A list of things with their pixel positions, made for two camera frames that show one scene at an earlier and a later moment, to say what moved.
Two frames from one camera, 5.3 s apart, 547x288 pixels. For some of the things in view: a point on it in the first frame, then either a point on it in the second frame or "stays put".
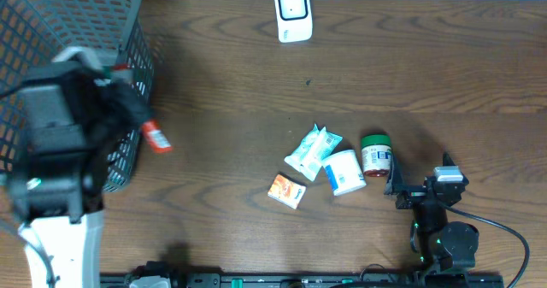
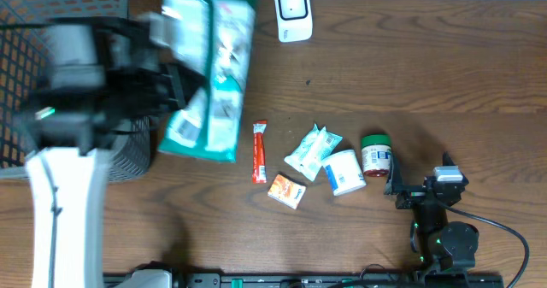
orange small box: x=286 y=191 stays put
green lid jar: x=376 y=155 stays put
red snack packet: x=155 y=138 to x=259 y=165
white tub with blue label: x=344 y=173 stays put
